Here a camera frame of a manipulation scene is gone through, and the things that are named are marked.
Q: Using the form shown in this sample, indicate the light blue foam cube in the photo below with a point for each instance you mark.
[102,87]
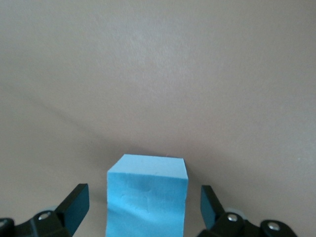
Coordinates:
[145,197]

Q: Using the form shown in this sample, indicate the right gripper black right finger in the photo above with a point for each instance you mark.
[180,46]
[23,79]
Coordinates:
[211,209]

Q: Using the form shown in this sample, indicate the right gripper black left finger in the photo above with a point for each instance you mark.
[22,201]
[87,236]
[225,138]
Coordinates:
[74,209]

